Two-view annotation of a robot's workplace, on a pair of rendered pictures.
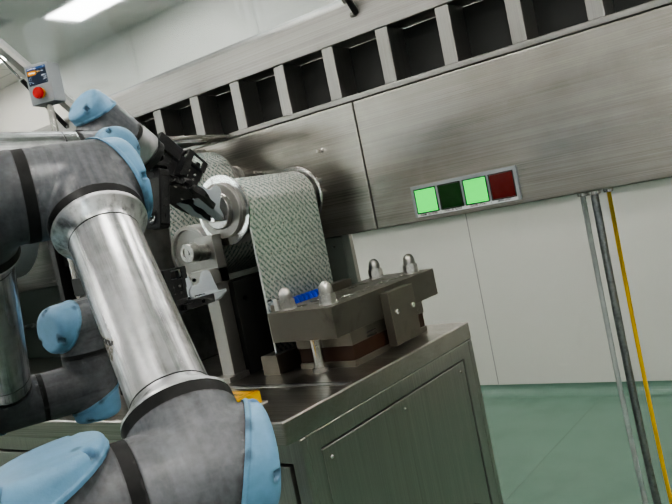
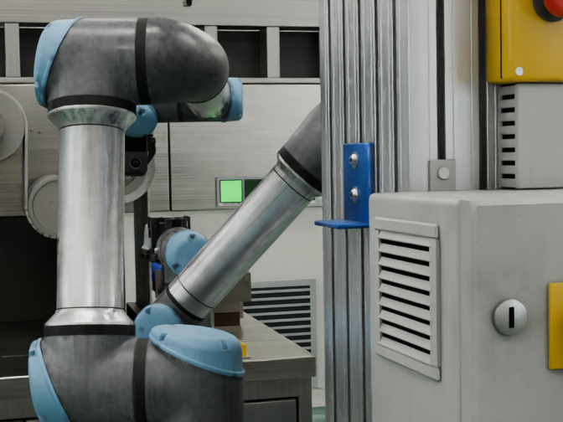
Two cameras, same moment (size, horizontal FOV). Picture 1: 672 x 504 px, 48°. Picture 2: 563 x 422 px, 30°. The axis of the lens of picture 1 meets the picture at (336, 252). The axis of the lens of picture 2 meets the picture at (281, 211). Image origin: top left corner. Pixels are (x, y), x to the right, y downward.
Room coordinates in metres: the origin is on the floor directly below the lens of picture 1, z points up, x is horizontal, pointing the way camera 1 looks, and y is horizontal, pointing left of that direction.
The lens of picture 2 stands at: (0.01, 1.67, 1.27)
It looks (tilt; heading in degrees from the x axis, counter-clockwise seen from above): 3 degrees down; 308
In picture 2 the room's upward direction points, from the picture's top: 1 degrees counter-clockwise
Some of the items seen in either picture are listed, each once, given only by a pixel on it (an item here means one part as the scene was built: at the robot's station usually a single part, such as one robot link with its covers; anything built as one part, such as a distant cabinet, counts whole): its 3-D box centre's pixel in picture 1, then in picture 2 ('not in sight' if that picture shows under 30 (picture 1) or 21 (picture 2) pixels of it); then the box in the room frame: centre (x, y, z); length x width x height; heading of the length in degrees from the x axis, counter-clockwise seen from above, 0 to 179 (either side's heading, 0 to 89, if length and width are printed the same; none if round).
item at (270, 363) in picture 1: (312, 347); (144, 319); (1.64, 0.09, 0.92); 0.28 x 0.04 x 0.04; 143
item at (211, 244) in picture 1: (216, 309); not in sight; (1.56, 0.27, 1.05); 0.06 x 0.05 x 0.31; 143
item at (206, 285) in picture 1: (208, 285); not in sight; (1.39, 0.24, 1.11); 0.09 x 0.03 x 0.06; 134
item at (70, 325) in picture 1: (78, 325); (187, 254); (1.19, 0.42, 1.11); 0.11 x 0.08 x 0.09; 143
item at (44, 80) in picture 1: (43, 84); not in sight; (1.93, 0.64, 1.66); 0.07 x 0.07 x 0.10; 73
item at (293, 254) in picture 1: (295, 263); (142, 233); (1.64, 0.09, 1.11); 0.23 x 0.01 x 0.18; 143
